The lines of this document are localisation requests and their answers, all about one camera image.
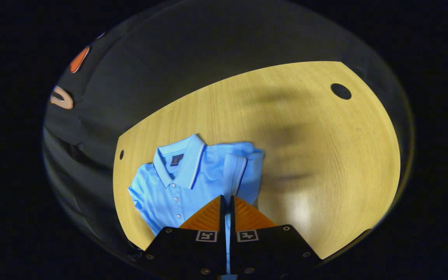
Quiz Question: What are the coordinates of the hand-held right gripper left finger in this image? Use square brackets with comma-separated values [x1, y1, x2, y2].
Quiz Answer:
[142, 194, 228, 276]

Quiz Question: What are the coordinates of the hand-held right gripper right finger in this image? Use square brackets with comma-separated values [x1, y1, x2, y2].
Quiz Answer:
[229, 195, 323, 276]

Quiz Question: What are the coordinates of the light blue T-shirt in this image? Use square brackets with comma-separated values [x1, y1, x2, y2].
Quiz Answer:
[128, 133, 265, 280]

